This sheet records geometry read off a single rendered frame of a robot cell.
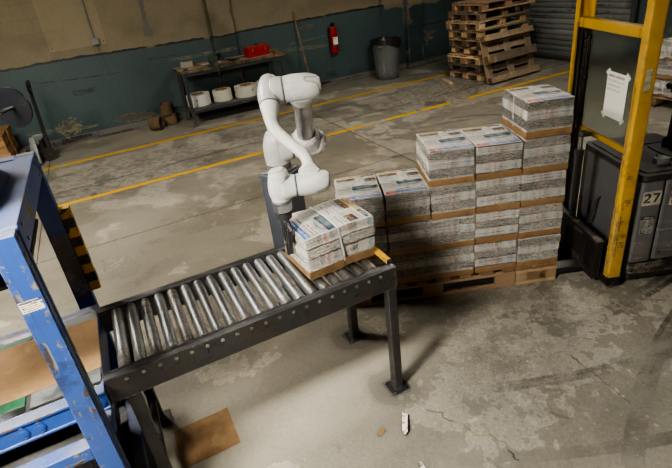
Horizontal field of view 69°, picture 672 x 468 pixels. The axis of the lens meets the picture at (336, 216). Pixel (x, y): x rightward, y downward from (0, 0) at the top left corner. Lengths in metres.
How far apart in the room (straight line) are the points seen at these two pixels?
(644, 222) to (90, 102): 8.01
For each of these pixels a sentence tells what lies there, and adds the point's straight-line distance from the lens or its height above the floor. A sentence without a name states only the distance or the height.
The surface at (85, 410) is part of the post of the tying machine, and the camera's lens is 1.99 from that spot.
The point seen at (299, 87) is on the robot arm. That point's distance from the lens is 2.49.
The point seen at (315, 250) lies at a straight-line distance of 2.28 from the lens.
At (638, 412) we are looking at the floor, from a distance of 2.99.
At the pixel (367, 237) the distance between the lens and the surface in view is 2.41.
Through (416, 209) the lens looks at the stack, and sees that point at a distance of 3.13.
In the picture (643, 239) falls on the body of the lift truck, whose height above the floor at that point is 0.34.
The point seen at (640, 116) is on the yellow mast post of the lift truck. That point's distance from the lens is 3.25.
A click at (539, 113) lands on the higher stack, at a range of 3.17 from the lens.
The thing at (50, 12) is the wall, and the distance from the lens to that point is 9.06.
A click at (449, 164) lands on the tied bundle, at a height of 0.97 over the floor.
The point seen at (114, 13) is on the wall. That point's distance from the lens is 9.08.
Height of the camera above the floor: 2.12
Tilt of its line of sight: 27 degrees down
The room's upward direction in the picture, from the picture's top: 7 degrees counter-clockwise
